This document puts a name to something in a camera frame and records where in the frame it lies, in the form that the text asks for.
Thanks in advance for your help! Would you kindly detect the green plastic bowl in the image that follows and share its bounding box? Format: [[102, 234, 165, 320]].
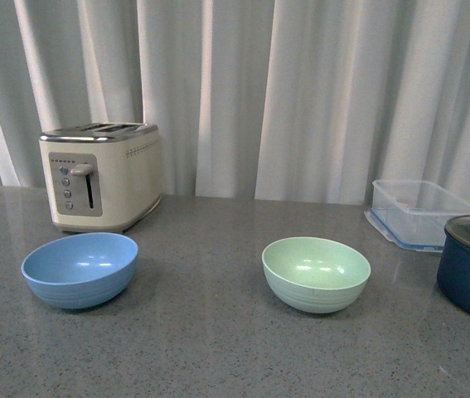
[[261, 236, 371, 313]]

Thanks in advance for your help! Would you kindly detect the blue plastic bowl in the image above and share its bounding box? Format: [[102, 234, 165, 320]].
[[21, 232, 138, 309]]

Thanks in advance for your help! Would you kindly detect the white curtain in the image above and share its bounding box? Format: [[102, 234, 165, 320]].
[[0, 1, 470, 204]]

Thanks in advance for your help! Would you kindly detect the cream two-slot toaster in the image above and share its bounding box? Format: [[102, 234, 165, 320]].
[[39, 122, 163, 232]]

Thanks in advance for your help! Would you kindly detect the clear plastic food container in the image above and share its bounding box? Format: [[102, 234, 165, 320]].
[[365, 179, 470, 252]]

